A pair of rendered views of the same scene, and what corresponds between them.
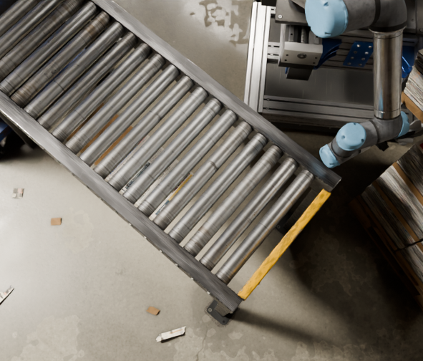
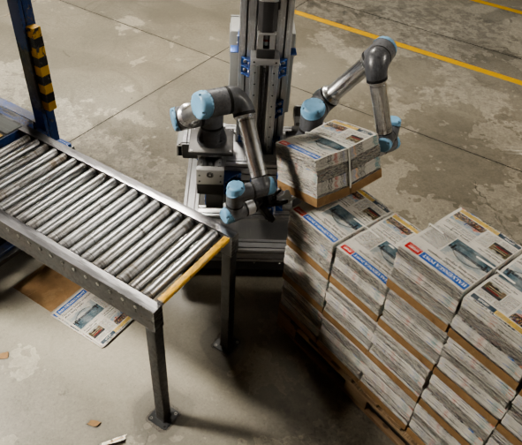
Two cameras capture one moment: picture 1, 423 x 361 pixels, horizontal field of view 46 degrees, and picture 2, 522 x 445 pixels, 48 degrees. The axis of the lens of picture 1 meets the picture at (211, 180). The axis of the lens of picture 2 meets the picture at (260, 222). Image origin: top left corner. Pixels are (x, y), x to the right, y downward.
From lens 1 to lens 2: 138 cm
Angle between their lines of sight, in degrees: 32
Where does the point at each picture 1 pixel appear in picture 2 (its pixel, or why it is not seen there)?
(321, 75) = (242, 224)
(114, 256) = (57, 380)
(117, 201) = (64, 252)
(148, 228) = (87, 267)
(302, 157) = (208, 222)
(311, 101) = not seen: hidden behind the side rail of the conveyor
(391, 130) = (262, 184)
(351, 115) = (267, 246)
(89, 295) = (29, 415)
